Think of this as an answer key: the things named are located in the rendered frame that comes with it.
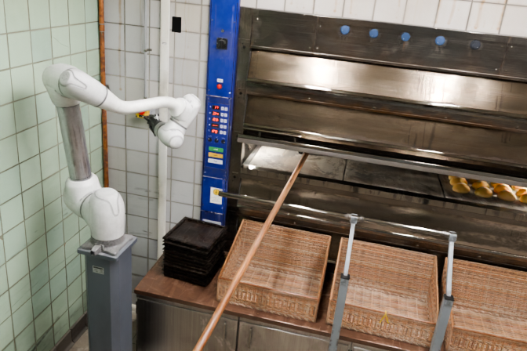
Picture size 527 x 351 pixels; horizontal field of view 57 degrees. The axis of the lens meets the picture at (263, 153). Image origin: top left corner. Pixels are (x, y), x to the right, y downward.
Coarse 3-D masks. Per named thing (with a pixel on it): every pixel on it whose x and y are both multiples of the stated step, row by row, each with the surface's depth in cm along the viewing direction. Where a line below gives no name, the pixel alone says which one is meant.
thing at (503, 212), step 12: (252, 168) 292; (264, 168) 294; (288, 180) 289; (300, 180) 287; (312, 180) 285; (324, 180) 285; (336, 180) 286; (360, 192) 281; (372, 192) 279; (384, 192) 278; (396, 192) 278; (408, 192) 279; (432, 204) 274; (444, 204) 272; (456, 204) 271; (468, 204) 270; (480, 204) 272; (504, 216) 267; (516, 216) 266
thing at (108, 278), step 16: (96, 256) 226; (112, 256) 225; (128, 256) 238; (96, 272) 231; (112, 272) 229; (128, 272) 241; (96, 288) 234; (112, 288) 233; (128, 288) 244; (96, 304) 237; (112, 304) 236; (128, 304) 247; (96, 320) 241; (112, 320) 239; (128, 320) 251; (96, 336) 244; (112, 336) 242; (128, 336) 254
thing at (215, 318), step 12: (300, 168) 278; (288, 192) 259; (276, 204) 247; (264, 228) 231; (252, 252) 217; (240, 276) 205; (228, 288) 199; (228, 300) 195; (216, 312) 188; (204, 336) 178
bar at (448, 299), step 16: (224, 192) 259; (304, 208) 251; (320, 208) 251; (352, 224) 246; (384, 224) 244; (400, 224) 243; (352, 240) 243; (448, 256) 236; (448, 272) 232; (448, 288) 228; (336, 304) 239; (448, 304) 225; (336, 320) 242; (448, 320) 228; (336, 336) 245
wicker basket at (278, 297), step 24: (240, 240) 299; (264, 240) 298; (288, 240) 295; (312, 240) 293; (240, 264) 300; (264, 264) 300; (288, 264) 296; (312, 264) 294; (240, 288) 261; (264, 288) 257; (288, 288) 282; (312, 288) 284; (288, 312) 259; (312, 312) 255
